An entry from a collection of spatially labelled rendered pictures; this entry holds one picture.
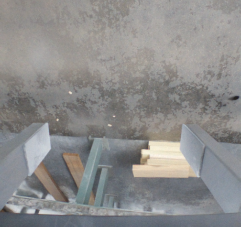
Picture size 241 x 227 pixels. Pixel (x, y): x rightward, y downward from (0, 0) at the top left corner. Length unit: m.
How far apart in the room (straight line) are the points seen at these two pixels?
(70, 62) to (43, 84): 0.25
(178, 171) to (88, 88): 0.75
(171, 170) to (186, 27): 0.81
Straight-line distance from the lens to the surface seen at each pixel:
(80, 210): 0.98
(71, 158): 1.61
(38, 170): 2.01
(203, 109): 1.11
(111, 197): 2.16
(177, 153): 1.25
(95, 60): 0.93
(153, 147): 1.25
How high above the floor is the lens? 0.83
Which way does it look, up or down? 50 degrees down
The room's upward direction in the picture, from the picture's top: 169 degrees counter-clockwise
